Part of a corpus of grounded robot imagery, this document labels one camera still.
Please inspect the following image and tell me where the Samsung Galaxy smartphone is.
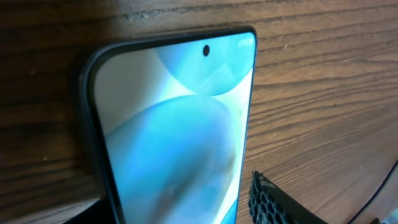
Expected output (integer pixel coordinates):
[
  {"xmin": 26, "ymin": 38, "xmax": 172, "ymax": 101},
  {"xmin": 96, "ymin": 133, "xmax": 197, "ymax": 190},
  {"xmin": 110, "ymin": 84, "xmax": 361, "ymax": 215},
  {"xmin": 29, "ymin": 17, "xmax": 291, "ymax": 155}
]
[{"xmin": 79, "ymin": 26, "xmax": 257, "ymax": 223}]

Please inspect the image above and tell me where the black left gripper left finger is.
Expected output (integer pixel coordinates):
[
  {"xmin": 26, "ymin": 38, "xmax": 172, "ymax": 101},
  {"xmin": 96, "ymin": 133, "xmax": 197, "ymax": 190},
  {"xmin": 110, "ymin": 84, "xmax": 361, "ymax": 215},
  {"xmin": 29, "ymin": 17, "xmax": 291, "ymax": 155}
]
[{"xmin": 64, "ymin": 199, "xmax": 116, "ymax": 224}]

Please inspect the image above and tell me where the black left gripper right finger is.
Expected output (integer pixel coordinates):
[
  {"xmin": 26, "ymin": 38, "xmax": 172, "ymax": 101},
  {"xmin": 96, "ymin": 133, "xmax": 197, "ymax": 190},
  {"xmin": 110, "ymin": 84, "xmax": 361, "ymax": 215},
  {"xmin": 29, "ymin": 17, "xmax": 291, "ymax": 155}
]
[{"xmin": 248, "ymin": 170, "xmax": 327, "ymax": 224}]

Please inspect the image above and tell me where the black USB charging cable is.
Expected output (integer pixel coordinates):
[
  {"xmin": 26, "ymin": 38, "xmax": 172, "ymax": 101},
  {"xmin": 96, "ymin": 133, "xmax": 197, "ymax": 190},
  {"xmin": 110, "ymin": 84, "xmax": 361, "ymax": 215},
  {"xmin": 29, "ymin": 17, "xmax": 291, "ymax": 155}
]
[{"xmin": 346, "ymin": 158, "xmax": 398, "ymax": 224}]

